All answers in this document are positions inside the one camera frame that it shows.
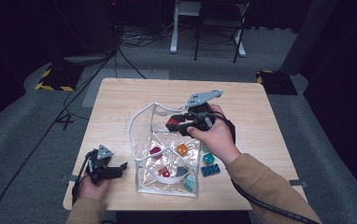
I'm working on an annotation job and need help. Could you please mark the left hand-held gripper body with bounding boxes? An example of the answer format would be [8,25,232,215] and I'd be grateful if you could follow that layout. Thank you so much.
[84,144,116,185]

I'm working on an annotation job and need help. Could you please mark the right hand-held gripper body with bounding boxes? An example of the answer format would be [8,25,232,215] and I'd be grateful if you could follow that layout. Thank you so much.
[185,89,225,133]

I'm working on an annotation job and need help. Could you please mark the red toy block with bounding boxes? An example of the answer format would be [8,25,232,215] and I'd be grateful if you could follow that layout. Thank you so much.
[167,116,183,127]
[157,166,171,178]

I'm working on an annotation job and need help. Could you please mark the yellow toy block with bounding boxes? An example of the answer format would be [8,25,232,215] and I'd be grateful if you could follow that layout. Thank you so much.
[176,143,190,157]

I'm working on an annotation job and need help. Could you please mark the pink toy block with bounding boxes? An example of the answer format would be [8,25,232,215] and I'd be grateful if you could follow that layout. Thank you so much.
[149,146,163,158]

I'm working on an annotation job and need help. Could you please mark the clear plastic bag white trim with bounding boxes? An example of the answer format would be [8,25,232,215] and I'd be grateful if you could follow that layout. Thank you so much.
[128,101,203,199]

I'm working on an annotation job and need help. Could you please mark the blue studded toy block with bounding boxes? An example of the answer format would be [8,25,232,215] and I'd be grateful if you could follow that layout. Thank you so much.
[200,162,221,177]

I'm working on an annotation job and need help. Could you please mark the light teal toy block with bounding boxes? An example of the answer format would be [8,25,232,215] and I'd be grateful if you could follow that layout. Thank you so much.
[183,175,197,191]

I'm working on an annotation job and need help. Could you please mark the person's left hand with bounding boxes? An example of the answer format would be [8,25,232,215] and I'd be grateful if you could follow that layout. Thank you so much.
[78,175,112,202]

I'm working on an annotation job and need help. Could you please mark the person's right hand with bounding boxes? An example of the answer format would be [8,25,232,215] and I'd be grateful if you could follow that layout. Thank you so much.
[186,104,242,166]

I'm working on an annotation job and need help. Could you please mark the grey tape piece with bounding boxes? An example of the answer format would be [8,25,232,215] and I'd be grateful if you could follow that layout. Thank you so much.
[288,179,308,189]
[60,174,79,183]

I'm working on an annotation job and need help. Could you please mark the yellow black striped stand base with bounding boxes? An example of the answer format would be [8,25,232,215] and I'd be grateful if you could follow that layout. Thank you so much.
[35,63,86,92]
[255,69,298,96]

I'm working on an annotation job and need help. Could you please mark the black floor-standing box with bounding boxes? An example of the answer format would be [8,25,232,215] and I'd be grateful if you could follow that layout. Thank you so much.
[59,0,120,64]

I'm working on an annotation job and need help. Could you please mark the grey curtain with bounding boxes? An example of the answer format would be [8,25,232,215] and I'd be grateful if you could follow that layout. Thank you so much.
[278,0,339,76]

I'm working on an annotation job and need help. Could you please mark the left hand-held gripper cable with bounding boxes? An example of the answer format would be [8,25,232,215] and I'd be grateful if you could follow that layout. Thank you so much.
[71,150,93,206]

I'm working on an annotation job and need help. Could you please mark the hand-held gripper cable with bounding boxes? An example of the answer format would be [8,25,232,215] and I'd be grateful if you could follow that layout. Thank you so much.
[208,111,321,224]
[71,150,93,206]

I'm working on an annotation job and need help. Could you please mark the short black floor cable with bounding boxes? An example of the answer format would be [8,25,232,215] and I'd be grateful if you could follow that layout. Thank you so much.
[116,46,147,80]

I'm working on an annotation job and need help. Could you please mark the white desk frame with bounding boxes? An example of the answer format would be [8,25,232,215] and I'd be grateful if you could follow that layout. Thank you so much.
[169,0,247,59]

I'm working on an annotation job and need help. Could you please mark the long black floor cable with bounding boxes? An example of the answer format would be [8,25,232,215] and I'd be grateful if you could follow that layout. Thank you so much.
[0,52,119,224]

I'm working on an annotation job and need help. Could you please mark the black chair frame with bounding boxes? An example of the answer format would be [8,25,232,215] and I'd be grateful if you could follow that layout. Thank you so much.
[193,0,251,64]

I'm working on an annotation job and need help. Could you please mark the tangle of black cables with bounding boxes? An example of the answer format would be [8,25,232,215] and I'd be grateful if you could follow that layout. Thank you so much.
[117,22,176,49]

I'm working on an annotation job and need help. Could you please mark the right hand-held gripper cable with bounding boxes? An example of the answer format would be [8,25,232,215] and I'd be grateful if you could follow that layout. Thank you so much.
[208,111,321,224]

